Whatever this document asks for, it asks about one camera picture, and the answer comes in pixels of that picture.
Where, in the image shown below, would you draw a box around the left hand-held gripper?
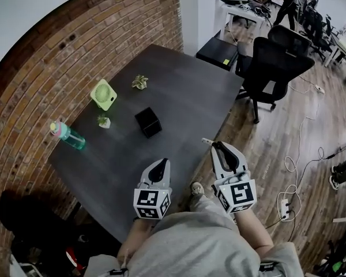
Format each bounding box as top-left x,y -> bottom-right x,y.
133,158 -> 174,220

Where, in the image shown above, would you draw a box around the black cube box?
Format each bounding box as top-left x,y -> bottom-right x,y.
134,107 -> 163,139

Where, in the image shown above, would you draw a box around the black power cable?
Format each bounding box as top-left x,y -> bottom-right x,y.
265,146 -> 344,229

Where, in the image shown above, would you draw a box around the white power strip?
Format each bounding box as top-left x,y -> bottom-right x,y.
279,198 -> 291,222

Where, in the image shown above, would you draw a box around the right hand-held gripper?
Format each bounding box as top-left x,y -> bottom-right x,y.
210,141 -> 258,214

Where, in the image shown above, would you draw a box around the white cable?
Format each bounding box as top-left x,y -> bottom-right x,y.
276,115 -> 309,222

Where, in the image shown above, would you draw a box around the black drawer cabinet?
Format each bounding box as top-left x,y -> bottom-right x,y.
195,36 -> 239,72

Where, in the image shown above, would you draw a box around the black mesh office chair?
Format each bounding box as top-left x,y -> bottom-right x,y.
235,36 -> 315,125

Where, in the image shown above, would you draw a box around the person's right forearm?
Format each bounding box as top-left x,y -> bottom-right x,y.
235,211 -> 274,251

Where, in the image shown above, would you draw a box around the white desk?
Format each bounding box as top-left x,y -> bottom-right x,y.
215,0 -> 270,40

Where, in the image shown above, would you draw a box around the green desk fan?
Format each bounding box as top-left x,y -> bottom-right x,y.
90,78 -> 118,111

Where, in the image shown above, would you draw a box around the teal water bottle pink lid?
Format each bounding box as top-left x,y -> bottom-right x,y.
50,121 -> 87,151

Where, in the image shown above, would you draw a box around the person's grey shirt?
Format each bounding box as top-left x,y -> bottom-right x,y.
85,211 -> 305,277

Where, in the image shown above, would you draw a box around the black backpack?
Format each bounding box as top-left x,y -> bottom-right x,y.
0,189 -> 78,271

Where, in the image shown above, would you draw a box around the person's left forearm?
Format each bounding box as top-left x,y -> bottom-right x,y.
116,218 -> 154,260

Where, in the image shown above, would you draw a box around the small plant in white pot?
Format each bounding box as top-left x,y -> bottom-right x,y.
96,113 -> 111,130

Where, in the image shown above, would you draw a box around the person's shoe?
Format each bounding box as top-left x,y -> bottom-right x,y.
190,181 -> 205,197

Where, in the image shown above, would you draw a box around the person's grey trousers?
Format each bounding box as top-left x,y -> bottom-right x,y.
189,193 -> 220,216

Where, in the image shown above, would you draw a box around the striped leaf potted plant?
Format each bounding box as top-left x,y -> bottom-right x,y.
131,74 -> 149,91

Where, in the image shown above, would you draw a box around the row of black office chairs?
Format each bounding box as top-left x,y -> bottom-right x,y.
299,0 -> 340,63

